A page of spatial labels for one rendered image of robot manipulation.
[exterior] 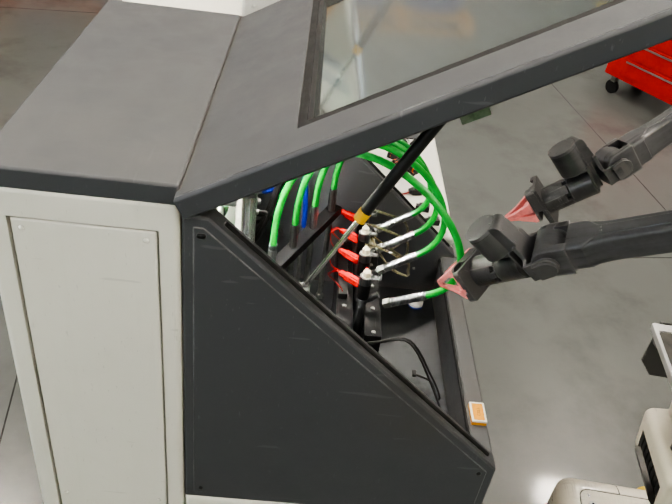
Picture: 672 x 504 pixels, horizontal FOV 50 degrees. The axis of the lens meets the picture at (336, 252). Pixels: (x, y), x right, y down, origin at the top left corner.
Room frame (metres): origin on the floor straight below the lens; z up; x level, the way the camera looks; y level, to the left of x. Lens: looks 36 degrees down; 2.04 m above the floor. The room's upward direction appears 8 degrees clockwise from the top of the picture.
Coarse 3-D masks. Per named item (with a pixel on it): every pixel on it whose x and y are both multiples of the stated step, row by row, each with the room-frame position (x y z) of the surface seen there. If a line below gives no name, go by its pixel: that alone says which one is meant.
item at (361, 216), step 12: (432, 132) 0.87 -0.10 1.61; (420, 144) 0.87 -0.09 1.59; (408, 156) 0.87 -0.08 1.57; (396, 168) 0.87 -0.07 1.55; (408, 168) 0.87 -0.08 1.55; (384, 180) 0.87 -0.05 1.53; (396, 180) 0.87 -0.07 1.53; (384, 192) 0.87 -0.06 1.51; (372, 204) 0.87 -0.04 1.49; (360, 216) 0.87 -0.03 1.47; (348, 228) 0.88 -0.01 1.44; (324, 264) 0.88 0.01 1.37; (312, 276) 0.88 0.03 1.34
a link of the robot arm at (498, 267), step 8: (512, 256) 0.98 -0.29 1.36; (496, 264) 1.00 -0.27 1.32; (504, 264) 0.99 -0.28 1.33; (512, 264) 0.98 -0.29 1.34; (520, 264) 0.98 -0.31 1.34; (496, 272) 1.00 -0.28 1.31; (504, 272) 0.99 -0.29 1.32; (512, 272) 0.98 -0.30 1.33; (520, 272) 0.98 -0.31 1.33; (504, 280) 1.00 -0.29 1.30; (512, 280) 0.99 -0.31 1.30
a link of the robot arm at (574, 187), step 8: (592, 168) 1.31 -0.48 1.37; (576, 176) 1.31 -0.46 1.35; (584, 176) 1.30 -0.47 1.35; (592, 176) 1.30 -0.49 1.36; (568, 184) 1.30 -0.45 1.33; (576, 184) 1.30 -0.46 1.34; (584, 184) 1.29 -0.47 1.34; (592, 184) 1.29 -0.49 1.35; (600, 184) 1.31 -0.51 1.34; (576, 192) 1.29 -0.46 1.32; (584, 192) 1.29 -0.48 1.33; (592, 192) 1.29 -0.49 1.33; (576, 200) 1.29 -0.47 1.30
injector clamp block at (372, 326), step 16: (336, 256) 1.45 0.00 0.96; (336, 272) 1.37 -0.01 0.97; (352, 272) 1.36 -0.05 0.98; (336, 288) 1.30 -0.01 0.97; (352, 288) 1.30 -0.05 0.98; (336, 304) 1.24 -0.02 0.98; (352, 304) 1.25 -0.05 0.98; (368, 304) 1.26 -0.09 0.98; (352, 320) 1.19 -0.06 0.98; (368, 320) 1.20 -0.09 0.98; (368, 336) 1.15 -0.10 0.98
